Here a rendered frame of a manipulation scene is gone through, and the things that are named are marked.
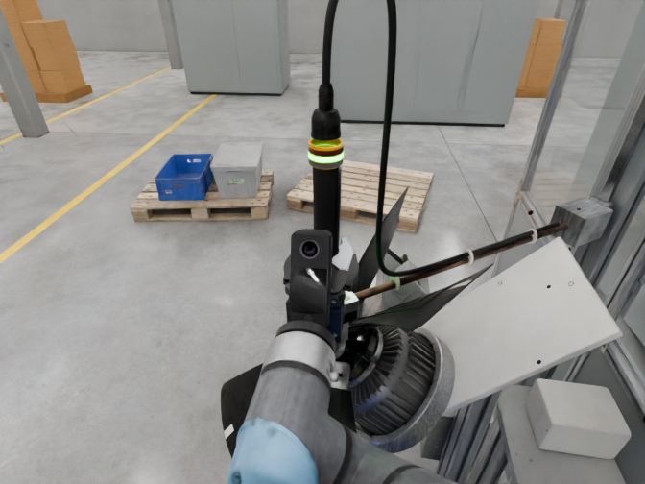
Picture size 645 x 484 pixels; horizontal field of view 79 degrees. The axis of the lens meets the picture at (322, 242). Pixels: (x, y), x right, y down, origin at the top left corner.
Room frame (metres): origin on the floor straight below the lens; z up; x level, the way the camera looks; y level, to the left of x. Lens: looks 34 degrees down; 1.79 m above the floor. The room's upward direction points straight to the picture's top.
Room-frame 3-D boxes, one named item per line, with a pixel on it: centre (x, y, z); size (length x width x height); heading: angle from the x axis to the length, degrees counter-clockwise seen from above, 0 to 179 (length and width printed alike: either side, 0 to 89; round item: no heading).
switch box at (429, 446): (0.63, -0.37, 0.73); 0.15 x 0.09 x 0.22; 81
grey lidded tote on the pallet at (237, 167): (3.43, 0.77, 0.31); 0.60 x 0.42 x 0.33; 2
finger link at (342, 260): (0.45, -0.03, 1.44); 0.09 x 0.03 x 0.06; 161
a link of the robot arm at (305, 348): (0.28, 0.02, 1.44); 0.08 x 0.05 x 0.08; 81
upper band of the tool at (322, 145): (0.46, 0.00, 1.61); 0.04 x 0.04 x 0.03
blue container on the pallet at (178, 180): (3.41, 1.28, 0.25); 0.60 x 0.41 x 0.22; 2
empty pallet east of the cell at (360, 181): (3.48, -0.41, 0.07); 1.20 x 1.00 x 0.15; 69
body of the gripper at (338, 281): (0.36, 0.01, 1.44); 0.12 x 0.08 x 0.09; 171
